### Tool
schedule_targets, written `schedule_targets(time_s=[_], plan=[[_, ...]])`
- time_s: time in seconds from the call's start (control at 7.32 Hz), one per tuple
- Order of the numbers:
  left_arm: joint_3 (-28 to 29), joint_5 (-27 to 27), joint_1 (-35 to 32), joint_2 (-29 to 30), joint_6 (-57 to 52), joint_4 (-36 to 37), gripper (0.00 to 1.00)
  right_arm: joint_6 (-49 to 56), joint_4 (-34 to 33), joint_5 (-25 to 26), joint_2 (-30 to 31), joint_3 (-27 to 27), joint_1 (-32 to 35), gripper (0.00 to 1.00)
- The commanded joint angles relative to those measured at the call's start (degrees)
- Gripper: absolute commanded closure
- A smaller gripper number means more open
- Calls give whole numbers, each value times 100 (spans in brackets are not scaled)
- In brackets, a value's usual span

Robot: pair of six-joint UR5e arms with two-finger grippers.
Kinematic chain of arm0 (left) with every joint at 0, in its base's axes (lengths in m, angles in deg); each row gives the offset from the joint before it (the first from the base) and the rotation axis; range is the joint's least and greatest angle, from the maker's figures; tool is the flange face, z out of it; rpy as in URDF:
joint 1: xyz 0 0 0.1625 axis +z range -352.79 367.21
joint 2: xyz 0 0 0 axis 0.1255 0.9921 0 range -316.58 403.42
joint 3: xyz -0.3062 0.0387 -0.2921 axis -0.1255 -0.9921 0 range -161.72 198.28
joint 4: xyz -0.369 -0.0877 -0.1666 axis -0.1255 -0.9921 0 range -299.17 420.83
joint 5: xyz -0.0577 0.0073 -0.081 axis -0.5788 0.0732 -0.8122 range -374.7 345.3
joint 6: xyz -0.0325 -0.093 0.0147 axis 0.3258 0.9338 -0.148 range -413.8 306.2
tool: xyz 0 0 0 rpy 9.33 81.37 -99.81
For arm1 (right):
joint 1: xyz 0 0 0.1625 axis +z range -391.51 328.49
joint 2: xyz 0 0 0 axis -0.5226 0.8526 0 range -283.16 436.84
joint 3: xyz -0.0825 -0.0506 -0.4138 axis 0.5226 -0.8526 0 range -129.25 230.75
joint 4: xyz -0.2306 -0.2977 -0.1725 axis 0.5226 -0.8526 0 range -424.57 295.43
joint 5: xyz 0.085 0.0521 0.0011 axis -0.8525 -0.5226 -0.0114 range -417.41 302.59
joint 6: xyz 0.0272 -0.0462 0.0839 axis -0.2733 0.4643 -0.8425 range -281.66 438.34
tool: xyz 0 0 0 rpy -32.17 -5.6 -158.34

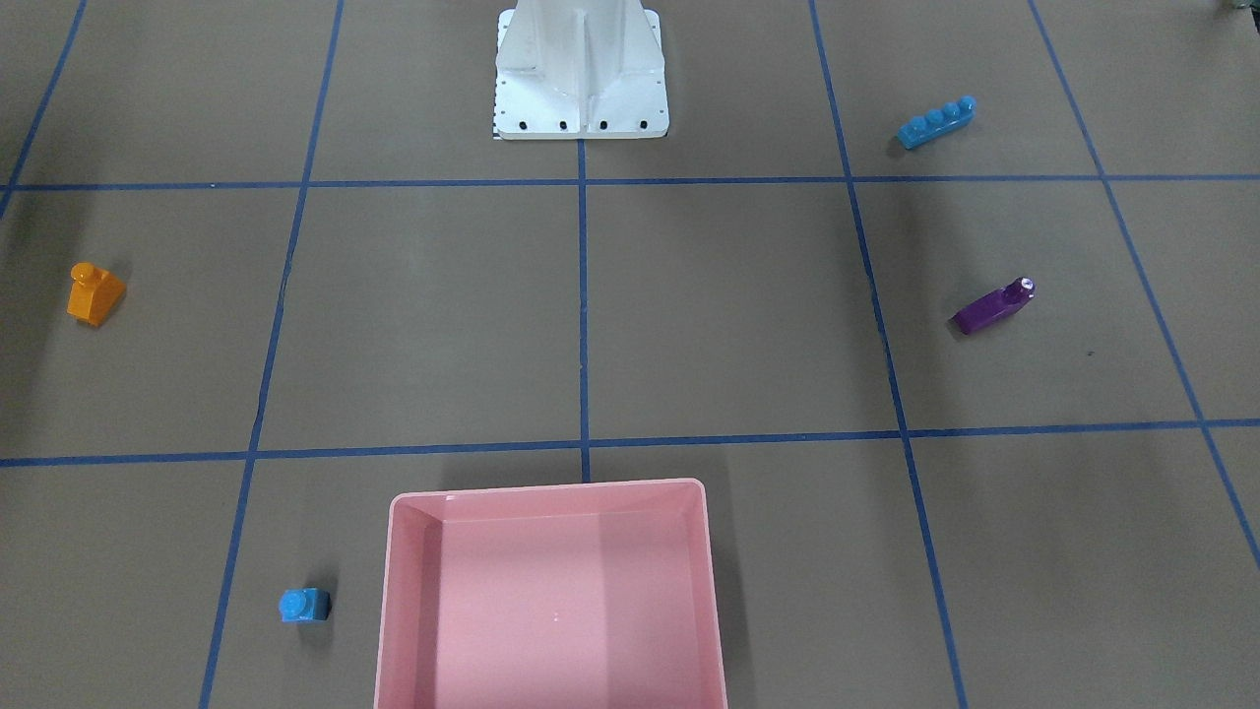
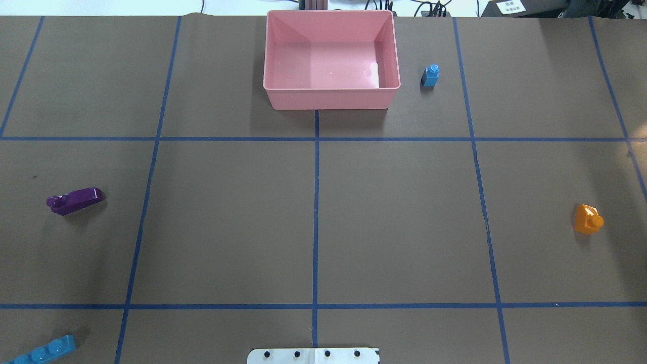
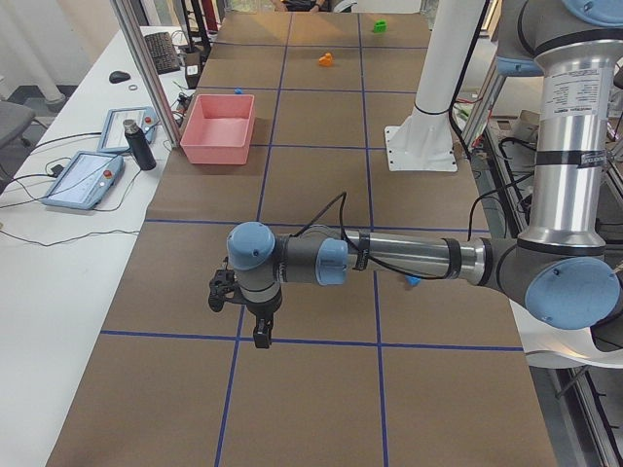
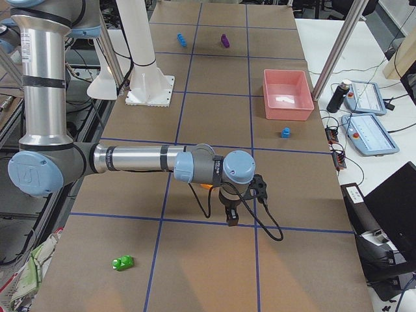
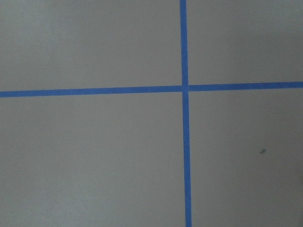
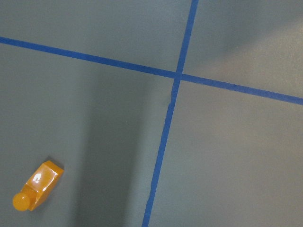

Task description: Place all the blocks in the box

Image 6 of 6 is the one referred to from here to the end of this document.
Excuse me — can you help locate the orange sloped toy block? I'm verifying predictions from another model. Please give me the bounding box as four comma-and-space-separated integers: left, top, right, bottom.
12, 160, 64, 211

